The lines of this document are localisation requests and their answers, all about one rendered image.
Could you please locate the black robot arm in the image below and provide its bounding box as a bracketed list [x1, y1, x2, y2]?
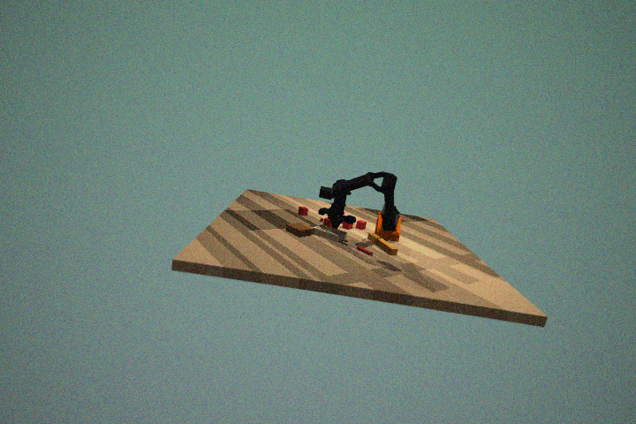
[319, 171, 400, 231]

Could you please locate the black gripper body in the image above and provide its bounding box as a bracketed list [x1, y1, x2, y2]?
[318, 201, 356, 224]

